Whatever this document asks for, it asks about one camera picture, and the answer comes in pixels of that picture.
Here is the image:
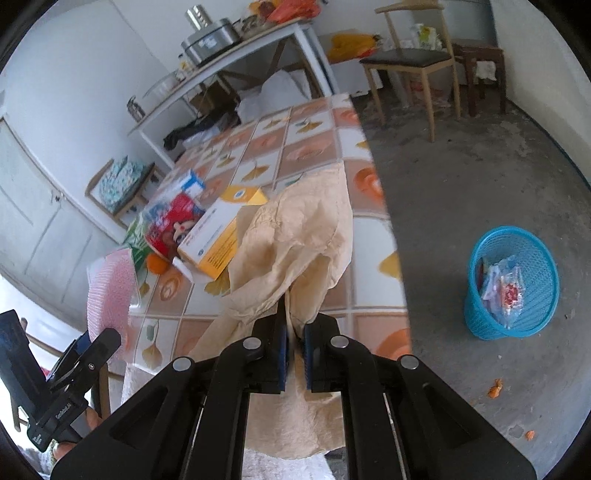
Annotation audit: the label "white door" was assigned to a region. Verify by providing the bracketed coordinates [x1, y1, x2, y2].
[0, 115, 121, 319]

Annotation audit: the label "small red snack pack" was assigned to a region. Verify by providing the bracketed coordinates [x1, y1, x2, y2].
[144, 194, 206, 259]

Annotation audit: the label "orange plastic bag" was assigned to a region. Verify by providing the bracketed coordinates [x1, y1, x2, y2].
[268, 0, 321, 24]

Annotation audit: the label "green pack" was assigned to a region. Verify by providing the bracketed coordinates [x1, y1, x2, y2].
[124, 213, 149, 273]

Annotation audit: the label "person's left hand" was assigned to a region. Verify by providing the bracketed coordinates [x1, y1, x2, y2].
[53, 408, 101, 464]

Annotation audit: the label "clear plastic bag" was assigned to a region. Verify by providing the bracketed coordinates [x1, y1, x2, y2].
[124, 178, 208, 261]

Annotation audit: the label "yellow white medicine box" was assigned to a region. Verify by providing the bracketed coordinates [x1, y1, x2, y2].
[178, 200, 241, 280]

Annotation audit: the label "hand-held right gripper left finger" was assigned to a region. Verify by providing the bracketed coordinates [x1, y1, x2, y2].
[50, 302, 291, 480]

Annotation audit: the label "steel rice cooker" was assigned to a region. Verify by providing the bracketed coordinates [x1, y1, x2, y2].
[181, 18, 241, 63]

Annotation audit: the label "white side table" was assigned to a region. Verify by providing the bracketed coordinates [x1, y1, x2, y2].
[128, 21, 340, 162]

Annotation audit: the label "beige cloth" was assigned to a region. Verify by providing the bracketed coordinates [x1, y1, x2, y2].
[187, 164, 355, 460]

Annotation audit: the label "wooden chair dark seat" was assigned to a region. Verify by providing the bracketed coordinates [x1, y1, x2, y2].
[84, 159, 164, 227]
[359, 0, 462, 143]

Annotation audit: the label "blue white box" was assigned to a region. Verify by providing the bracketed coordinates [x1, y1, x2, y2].
[178, 170, 207, 197]

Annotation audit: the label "cardboard box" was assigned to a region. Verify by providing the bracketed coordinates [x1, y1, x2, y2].
[189, 83, 241, 115]

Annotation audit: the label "leaf patterned tablecloth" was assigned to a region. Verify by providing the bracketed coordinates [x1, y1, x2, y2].
[122, 95, 411, 384]

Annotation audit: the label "white green bag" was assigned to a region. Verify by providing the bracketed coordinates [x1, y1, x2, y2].
[411, 23, 444, 51]

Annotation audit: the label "beige leaning mattress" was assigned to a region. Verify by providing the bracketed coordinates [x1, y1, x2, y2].
[489, 0, 591, 183]

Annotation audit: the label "black clothes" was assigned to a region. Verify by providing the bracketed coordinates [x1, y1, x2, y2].
[164, 117, 222, 151]

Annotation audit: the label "crumpled clear wrappers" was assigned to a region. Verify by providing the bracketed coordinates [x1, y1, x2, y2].
[478, 256, 525, 328]

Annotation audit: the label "dark wooden stool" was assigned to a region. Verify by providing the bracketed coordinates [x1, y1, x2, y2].
[450, 39, 508, 116]

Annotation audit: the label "teal patterned cloth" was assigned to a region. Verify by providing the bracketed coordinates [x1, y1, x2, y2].
[95, 157, 144, 208]

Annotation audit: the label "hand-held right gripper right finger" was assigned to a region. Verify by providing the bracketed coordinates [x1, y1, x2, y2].
[304, 314, 539, 480]

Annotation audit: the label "white sack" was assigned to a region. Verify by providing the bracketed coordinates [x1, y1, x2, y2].
[235, 69, 310, 125]

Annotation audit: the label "blue mesh basket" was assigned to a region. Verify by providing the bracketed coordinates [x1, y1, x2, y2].
[464, 225, 560, 341]

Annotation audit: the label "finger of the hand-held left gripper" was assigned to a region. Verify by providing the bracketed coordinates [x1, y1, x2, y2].
[69, 333, 92, 359]
[48, 328, 122, 394]

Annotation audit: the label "yellow plastic bag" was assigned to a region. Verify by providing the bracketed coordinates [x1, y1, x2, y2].
[328, 33, 382, 63]

